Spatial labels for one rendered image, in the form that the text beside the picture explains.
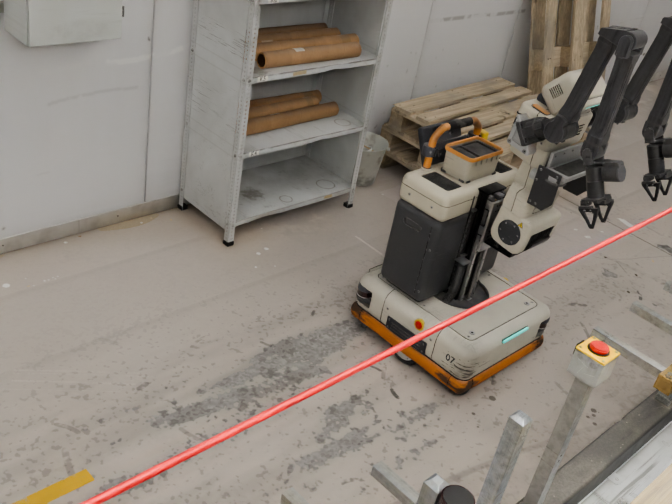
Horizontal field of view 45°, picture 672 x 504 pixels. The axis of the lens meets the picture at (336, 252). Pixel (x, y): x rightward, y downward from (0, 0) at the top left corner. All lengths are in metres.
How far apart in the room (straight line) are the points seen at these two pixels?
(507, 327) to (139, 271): 1.70
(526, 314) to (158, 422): 1.61
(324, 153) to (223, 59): 1.14
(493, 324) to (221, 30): 1.78
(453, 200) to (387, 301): 0.57
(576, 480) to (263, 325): 1.78
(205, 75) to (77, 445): 1.84
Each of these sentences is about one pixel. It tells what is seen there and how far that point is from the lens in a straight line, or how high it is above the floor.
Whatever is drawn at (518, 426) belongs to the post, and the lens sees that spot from 1.63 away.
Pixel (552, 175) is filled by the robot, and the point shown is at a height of 1.03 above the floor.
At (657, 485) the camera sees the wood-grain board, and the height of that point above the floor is 0.90.
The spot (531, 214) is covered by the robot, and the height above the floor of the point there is 0.82.
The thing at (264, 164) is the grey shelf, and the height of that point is 0.14.
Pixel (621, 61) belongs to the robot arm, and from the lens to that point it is 2.73.
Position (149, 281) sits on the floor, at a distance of 3.82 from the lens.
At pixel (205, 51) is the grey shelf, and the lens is 3.95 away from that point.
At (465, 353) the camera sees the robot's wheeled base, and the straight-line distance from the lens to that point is 3.30.
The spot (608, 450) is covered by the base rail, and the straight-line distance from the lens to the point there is 2.41.
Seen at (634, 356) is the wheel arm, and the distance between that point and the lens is 2.61.
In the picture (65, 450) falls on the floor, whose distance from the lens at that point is 3.04.
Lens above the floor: 2.19
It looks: 31 degrees down
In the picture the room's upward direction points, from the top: 11 degrees clockwise
